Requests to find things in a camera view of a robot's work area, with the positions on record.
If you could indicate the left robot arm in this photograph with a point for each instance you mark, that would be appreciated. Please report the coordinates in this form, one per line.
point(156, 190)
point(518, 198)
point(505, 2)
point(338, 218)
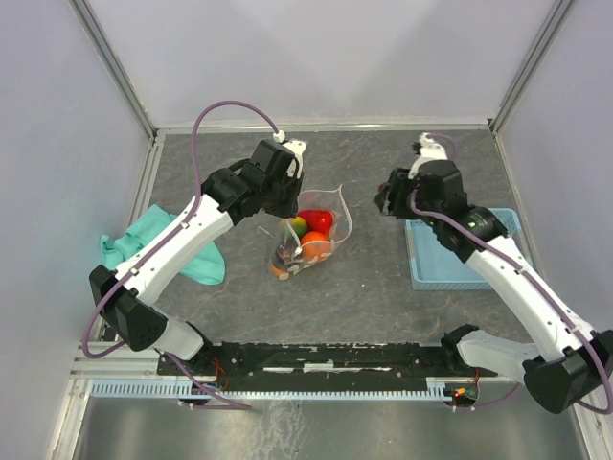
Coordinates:
point(270, 181)

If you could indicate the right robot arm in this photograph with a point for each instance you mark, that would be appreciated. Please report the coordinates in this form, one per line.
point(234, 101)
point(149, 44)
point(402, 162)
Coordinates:
point(567, 358)

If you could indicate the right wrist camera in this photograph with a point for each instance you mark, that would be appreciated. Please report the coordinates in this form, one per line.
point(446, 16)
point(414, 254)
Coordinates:
point(427, 149)

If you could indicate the blue plastic basket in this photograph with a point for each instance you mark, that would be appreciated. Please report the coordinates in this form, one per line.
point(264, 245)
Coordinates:
point(434, 267)

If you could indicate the red apple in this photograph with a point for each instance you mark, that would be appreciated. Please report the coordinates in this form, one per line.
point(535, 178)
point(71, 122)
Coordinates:
point(320, 221)

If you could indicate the orange tangerine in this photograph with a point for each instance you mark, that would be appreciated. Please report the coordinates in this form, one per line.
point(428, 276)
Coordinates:
point(315, 245)

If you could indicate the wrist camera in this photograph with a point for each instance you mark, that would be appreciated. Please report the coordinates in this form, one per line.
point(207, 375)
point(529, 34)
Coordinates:
point(427, 149)
point(297, 147)

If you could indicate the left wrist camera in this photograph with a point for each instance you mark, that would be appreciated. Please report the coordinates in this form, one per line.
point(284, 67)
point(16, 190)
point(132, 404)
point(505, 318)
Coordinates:
point(297, 147)

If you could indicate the red yellow peach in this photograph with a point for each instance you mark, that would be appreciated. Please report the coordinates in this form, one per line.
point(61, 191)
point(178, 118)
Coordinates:
point(279, 273)

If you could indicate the clear dotted zip bag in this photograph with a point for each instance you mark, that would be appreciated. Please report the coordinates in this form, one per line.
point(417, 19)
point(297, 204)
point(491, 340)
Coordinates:
point(332, 200)

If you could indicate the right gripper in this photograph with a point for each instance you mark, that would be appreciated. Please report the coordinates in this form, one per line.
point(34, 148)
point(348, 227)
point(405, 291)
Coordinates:
point(397, 183)

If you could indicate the teal cloth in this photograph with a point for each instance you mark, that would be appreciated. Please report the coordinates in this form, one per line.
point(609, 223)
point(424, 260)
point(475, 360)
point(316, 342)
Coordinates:
point(207, 267)

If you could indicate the dark purple fruit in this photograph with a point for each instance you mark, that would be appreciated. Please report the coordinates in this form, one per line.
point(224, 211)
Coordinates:
point(283, 256)

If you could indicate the green mango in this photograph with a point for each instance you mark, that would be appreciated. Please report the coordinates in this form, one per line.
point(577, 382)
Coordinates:
point(299, 226)

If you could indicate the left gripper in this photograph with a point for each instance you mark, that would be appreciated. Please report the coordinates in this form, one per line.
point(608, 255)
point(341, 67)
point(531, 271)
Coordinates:
point(289, 210)

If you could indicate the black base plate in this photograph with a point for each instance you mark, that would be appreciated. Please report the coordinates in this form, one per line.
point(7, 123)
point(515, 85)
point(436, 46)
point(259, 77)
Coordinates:
point(321, 367)

